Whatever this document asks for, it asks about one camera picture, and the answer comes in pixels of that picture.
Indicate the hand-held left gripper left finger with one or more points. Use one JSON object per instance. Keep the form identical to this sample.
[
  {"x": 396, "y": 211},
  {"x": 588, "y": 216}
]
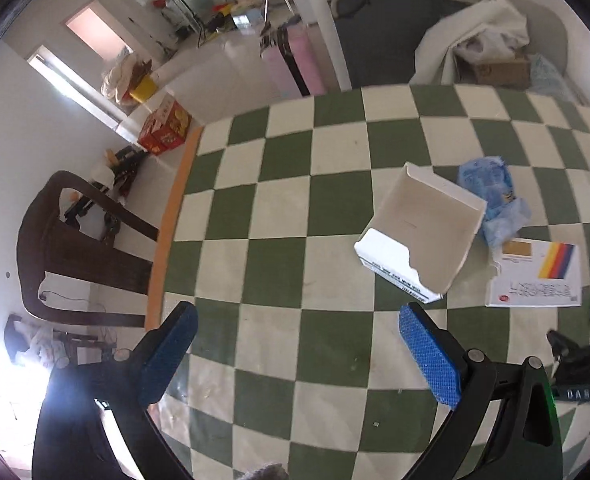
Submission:
[{"x": 167, "y": 355}]

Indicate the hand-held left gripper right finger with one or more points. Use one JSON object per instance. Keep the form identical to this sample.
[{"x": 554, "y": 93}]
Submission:
[{"x": 430, "y": 360}]

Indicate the white box with colour stripes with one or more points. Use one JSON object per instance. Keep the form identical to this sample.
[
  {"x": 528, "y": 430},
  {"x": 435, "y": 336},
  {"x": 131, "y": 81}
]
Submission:
[{"x": 535, "y": 280}]

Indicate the white cardboard box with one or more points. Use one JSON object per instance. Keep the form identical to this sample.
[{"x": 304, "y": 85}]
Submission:
[{"x": 415, "y": 240}]

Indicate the dark wooden chair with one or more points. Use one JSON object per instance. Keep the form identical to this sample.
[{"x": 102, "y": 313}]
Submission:
[{"x": 75, "y": 260}]

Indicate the green white checkered tablecloth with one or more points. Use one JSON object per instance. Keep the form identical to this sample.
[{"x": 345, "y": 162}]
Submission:
[{"x": 285, "y": 260}]

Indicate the grey slipper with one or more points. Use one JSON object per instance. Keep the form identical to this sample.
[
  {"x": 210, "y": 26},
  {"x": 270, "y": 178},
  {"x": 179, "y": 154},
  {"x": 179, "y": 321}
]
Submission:
[{"x": 267, "y": 472}]

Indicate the blue crumpled wrapper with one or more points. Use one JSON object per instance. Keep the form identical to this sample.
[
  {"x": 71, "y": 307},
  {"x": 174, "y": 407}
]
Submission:
[{"x": 495, "y": 195}]

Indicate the red cardboard box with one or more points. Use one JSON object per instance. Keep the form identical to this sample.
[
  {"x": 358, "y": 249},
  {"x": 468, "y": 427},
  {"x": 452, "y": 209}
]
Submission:
[{"x": 167, "y": 127}]

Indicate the yellow bin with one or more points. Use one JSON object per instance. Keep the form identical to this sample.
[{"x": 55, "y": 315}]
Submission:
[{"x": 142, "y": 89}]

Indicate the pile of bedding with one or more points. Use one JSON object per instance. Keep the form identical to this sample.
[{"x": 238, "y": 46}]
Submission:
[{"x": 120, "y": 77}]

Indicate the brown cardboard box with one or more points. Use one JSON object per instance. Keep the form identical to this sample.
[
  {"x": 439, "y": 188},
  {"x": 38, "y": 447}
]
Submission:
[{"x": 500, "y": 72}]

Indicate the pale blue plastic bag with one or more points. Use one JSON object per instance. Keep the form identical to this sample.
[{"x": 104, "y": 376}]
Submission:
[{"x": 550, "y": 77}]

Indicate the grey chair with white cloth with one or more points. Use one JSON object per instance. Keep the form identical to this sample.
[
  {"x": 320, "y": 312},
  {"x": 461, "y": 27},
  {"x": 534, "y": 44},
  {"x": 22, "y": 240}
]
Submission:
[{"x": 380, "y": 40}]

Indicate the pink suitcase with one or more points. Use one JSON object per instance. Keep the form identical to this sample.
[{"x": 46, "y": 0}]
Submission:
[{"x": 304, "y": 60}]

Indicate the white cloth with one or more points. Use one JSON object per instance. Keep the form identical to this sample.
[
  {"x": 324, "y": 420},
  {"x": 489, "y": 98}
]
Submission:
[{"x": 475, "y": 30}]

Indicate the small blue storage box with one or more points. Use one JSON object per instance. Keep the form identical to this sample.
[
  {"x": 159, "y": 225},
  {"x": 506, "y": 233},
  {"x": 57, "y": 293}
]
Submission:
[{"x": 242, "y": 19}]

